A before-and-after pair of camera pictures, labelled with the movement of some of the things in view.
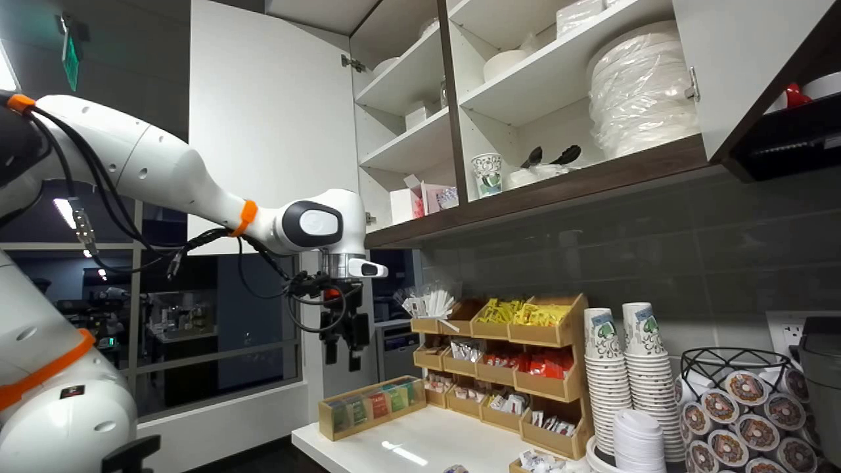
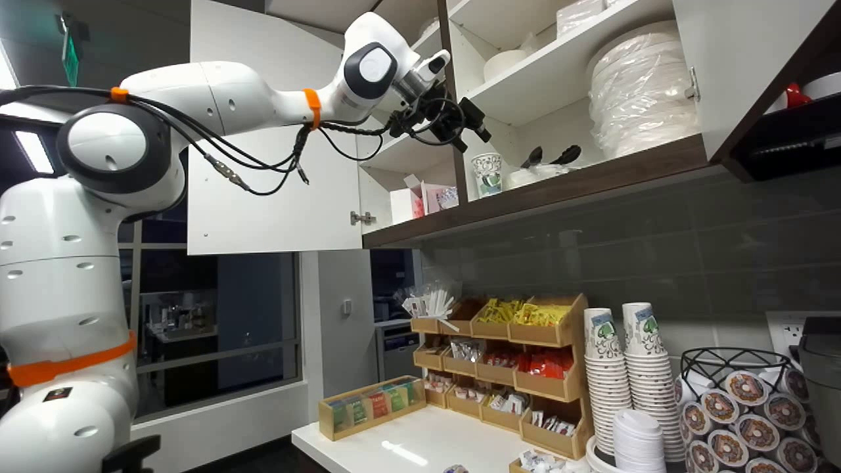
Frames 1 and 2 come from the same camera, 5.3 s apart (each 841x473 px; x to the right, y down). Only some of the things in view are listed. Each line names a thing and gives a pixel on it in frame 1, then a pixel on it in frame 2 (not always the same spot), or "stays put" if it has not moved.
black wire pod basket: x=745 y=411 stays put
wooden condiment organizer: x=511 y=364 stays put
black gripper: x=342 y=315 -> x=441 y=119
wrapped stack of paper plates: x=641 y=94 stays put
